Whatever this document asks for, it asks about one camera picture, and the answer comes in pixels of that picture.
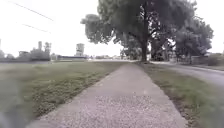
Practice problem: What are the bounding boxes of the grey concrete path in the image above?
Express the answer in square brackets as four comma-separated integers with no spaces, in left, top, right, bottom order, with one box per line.
[24,62,189,128]

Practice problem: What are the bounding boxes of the tall tower building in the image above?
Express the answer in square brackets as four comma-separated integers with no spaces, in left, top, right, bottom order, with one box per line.
[75,42,85,58]

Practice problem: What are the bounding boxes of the broad leafy tree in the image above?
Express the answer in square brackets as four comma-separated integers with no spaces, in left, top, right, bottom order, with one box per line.
[80,0,198,64]

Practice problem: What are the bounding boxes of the grass field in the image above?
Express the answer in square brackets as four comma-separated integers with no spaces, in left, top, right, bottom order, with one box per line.
[0,60,126,128]

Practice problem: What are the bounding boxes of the group of distant buildings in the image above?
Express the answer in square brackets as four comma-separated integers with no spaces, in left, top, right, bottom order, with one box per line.
[0,40,53,63]

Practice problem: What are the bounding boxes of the grass verge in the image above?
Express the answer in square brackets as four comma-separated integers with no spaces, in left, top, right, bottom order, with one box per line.
[138,62,224,128]

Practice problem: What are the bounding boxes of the cluster of dark trees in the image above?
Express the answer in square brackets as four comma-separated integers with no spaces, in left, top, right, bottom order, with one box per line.
[173,16,214,64]

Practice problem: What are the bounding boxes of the grey asphalt road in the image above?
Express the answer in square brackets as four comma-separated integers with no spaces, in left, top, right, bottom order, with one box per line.
[151,61,224,89]

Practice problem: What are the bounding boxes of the overhead wires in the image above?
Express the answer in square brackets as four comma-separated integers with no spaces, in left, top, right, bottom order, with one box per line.
[9,0,54,34]

